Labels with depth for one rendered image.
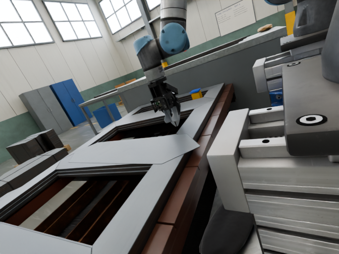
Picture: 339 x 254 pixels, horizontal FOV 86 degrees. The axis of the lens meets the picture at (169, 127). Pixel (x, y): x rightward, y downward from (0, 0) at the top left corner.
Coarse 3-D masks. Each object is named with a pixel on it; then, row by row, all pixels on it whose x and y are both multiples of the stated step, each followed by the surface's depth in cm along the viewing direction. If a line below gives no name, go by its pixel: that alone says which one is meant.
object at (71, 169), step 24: (216, 96) 97; (144, 120) 107; (72, 168) 77; (96, 168) 70; (120, 168) 63; (144, 168) 58; (24, 192) 72; (168, 192) 43; (0, 216) 64; (72, 240) 41; (144, 240) 34
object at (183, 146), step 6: (186, 138) 62; (180, 144) 60; (186, 144) 58; (192, 144) 57; (174, 150) 57; (180, 150) 56; (186, 150) 55; (168, 156) 55; (174, 156) 54; (162, 162) 53
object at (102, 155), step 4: (120, 140) 88; (124, 140) 85; (112, 144) 86; (116, 144) 84; (120, 144) 82; (108, 148) 83; (112, 148) 81; (116, 148) 79; (104, 152) 80; (108, 152) 78; (96, 156) 79; (100, 156) 77; (104, 156) 75; (92, 160) 76; (96, 160) 74; (100, 160) 73
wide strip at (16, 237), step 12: (0, 228) 52; (12, 228) 50; (0, 240) 47; (12, 240) 45; (24, 240) 43; (36, 240) 42; (48, 240) 40; (60, 240) 39; (0, 252) 42; (12, 252) 41; (24, 252) 39; (36, 252) 38; (48, 252) 37; (60, 252) 36; (72, 252) 34; (84, 252) 33
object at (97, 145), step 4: (96, 144) 96; (100, 144) 94; (92, 148) 92; (96, 148) 90; (84, 152) 91; (88, 152) 88; (80, 156) 87; (84, 156) 85; (72, 160) 86; (76, 160) 84
